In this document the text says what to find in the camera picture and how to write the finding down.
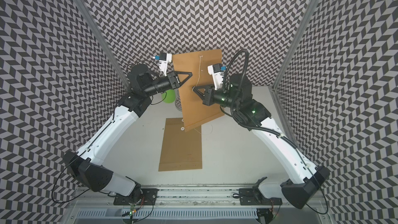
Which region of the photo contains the green plastic wine glass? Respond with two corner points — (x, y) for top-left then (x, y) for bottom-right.
(162, 89), (176, 104)

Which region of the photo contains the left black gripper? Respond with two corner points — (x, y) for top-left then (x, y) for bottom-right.
(143, 71), (192, 97)

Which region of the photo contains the brown kraft file bag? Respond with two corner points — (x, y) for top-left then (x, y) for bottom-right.
(172, 49), (224, 132)

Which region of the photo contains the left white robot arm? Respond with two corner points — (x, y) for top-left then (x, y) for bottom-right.
(63, 64), (192, 197)

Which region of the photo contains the black corrugated cable hose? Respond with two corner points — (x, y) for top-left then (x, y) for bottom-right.
(223, 49), (250, 88)

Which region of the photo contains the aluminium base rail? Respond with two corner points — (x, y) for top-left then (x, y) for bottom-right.
(61, 185), (335, 224)

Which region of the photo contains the white closure string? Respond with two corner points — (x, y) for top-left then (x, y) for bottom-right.
(192, 55), (204, 89)

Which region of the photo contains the chrome wire glass rack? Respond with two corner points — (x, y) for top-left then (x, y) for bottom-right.
(175, 97), (182, 112)

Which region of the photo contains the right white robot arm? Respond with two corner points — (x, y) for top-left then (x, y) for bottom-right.
(193, 74), (330, 209)

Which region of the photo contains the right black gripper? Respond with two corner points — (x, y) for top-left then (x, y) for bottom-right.
(193, 83), (241, 110)

